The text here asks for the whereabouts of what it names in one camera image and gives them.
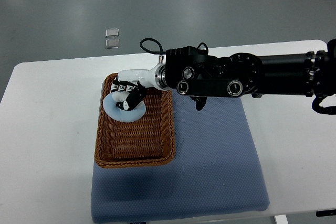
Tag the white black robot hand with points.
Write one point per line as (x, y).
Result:
(129, 96)

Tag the light blue plush toy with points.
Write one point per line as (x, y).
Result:
(116, 113)

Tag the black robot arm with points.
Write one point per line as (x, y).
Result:
(193, 72)

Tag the brown wicker basket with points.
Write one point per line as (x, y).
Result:
(149, 141)

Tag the lower metal floor plate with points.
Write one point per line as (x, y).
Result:
(112, 43)

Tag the metal floor plate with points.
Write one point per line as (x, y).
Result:
(112, 43)
(112, 32)

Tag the upper metal floor plate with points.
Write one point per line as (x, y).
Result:
(112, 32)

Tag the blue textured mat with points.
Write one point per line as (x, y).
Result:
(215, 171)

